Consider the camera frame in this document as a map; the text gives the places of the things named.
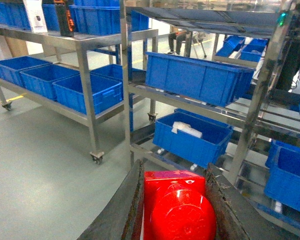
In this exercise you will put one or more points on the white product box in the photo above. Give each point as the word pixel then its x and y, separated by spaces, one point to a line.
pixel 35 16

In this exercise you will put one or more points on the white plastic bag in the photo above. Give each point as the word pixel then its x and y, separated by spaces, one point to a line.
pixel 186 128

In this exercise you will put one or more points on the steel cart with wheels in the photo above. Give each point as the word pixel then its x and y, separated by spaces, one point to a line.
pixel 80 44

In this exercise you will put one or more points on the blue crate on rack middle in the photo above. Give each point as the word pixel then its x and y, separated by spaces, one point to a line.
pixel 211 82

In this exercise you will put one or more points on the blue crate lower right rack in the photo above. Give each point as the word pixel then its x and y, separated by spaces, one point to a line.
pixel 283 184

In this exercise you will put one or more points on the steel flow rack shelf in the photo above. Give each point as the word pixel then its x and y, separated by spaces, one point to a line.
pixel 279 20

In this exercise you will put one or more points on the red toy block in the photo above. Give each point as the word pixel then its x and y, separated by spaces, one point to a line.
pixel 176 207

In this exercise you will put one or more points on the blue crate with white bag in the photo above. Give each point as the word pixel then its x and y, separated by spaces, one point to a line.
pixel 197 150

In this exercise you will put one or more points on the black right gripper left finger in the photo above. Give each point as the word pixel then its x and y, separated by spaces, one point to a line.
pixel 122 217

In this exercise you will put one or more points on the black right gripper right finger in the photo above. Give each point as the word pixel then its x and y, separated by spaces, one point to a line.
pixel 236 218

